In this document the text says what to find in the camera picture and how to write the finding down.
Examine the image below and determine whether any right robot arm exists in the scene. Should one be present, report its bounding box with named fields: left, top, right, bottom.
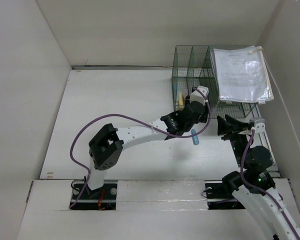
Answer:
left=217, top=114, right=300, bottom=240

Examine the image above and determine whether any green wire mesh organizer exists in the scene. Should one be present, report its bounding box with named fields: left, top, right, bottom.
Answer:
left=171, top=45, right=256, bottom=119

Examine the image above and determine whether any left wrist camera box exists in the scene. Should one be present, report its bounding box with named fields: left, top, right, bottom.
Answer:
left=189, top=85, right=209, bottom=106

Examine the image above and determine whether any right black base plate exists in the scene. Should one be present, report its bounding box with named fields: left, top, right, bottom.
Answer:
left=201, top=181, right=245, bottom=211

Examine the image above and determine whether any yellow highlighter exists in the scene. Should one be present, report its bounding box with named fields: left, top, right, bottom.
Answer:
left=177, top=92, right=185, bottom=110

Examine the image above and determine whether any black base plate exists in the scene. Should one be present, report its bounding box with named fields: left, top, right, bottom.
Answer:
left=201, top=181, right=245, bottom=211
left=69, top=180, right=118, bottom=211

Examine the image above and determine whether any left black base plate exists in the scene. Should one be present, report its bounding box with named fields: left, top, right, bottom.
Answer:
left=69, top=180, right=118, bottom=211

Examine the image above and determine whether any light blue highlighter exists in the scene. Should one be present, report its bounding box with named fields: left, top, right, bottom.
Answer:
left=172, top=79, right=178, bottom=98

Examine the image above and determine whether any dark blue highlighter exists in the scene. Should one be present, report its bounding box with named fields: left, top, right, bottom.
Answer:
left=190, top=129, right=200, bottom=146

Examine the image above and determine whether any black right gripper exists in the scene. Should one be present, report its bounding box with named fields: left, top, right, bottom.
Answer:
left=215, top=113, right=250, bottom=167

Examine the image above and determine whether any white foam front board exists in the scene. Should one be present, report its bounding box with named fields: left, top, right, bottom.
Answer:
left=116, top=180, right=208, bottom=212

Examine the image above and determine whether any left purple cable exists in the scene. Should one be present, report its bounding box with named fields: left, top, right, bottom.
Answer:
left=69, top=86, right=212, bottom=210

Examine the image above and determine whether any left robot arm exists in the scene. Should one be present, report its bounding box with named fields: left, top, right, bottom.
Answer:
left=84, top=89, right=209, bottom=199

